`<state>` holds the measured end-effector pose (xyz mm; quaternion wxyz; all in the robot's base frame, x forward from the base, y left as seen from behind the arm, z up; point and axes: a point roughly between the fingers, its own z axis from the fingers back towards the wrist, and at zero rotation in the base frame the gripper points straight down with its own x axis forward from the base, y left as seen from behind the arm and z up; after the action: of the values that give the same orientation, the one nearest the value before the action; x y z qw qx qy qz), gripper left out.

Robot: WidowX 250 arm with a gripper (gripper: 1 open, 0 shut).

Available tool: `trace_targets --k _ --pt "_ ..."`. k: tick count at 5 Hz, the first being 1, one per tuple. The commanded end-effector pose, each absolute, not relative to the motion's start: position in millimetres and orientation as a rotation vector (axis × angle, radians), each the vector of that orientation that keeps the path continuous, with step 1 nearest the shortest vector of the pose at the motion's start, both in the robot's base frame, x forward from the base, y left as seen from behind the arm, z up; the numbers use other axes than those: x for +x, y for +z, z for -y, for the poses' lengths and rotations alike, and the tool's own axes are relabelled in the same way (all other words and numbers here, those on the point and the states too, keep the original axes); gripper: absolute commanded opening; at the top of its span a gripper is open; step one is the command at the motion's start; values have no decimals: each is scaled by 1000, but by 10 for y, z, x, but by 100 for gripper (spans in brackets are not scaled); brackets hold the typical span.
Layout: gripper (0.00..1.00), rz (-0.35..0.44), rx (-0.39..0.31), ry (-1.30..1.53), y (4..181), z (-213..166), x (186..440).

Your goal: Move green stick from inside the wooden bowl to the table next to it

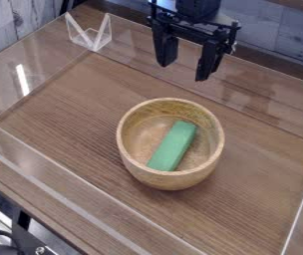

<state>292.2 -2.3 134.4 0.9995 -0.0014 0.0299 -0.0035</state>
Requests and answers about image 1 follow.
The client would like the green rectangular stick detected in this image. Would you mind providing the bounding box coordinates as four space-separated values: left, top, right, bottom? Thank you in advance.
147 121 197 171

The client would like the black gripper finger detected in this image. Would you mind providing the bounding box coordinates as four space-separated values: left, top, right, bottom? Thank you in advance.
151 22 178 67
195 40 223 82

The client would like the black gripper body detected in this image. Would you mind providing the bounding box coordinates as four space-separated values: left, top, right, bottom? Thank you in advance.
148 0 241 54

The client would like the round wooden bowl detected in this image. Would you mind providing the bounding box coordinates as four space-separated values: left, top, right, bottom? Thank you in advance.
116 98 225 190

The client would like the black table frame leg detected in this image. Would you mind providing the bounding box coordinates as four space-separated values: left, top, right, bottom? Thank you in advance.
12 209 59 255

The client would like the clear acrylic enclosure wall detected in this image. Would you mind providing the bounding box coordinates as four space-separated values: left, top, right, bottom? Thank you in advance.
0 3 303 255

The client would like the clear acrylic corner bracket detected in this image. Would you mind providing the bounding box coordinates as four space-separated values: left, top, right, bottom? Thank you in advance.
65 13 112 52

